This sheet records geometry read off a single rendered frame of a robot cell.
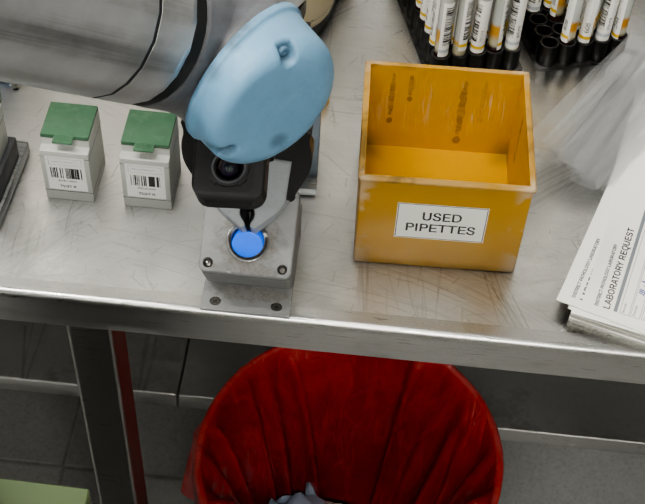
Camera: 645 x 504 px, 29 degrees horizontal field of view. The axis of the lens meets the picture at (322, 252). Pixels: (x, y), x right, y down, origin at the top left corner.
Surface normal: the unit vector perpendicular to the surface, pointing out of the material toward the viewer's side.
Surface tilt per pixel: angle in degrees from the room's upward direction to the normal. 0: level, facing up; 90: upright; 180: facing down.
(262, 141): 90
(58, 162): 90
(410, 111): 90
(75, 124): 0
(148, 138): 0
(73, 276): 0
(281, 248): 30
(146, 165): 90
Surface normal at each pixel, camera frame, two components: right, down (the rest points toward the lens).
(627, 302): 0.04, -0.65
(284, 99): 0.57, 0.66
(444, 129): -0.06, 0.76
